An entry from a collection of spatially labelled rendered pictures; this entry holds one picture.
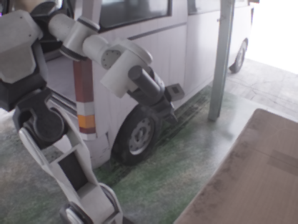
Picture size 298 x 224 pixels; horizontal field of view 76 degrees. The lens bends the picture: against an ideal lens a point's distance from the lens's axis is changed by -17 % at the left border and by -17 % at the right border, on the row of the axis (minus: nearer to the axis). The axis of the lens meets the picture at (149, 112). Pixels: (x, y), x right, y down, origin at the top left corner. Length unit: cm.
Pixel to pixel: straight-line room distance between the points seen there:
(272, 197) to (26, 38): 78
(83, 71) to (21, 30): 46
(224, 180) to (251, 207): 7
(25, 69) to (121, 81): 36
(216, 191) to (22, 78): 63
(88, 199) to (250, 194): 58
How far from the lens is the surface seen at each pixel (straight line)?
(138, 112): 158
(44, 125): 73
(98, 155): 142
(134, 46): 51
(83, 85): 117
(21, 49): 78
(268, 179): 41
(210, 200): 35
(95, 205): 84
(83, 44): 68
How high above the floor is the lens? 138
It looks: 34 degrees down
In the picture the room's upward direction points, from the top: 1 degrees counter-clockwise
